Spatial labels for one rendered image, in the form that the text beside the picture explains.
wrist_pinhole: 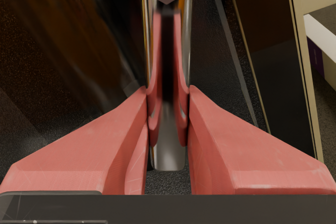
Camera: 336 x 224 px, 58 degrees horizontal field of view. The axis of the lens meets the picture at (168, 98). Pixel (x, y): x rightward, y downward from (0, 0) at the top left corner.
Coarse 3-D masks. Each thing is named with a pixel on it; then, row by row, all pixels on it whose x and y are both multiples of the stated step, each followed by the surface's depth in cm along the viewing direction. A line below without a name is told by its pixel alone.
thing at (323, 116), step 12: (312, 12) 56; (324, 12) 54; (324, 24) 51; (312, 72) 43; (324, 84) 40; (324, 96) 38; (324, 108) 37; (324, 120) 36; (324, 132) 34; (324, 144) 33; (324, 156) 32
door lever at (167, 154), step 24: (144, 0) 9; (168, 0) 8; (192, 0) 9; (144, 24) 9; (168, 24) 9; (144, 48) 10; (168, 48) 10; (144, 72) 11; (168, 72) 10; (168, 96) 11; (168, 120) 11; (168, 144) 12; (168, 168) 13
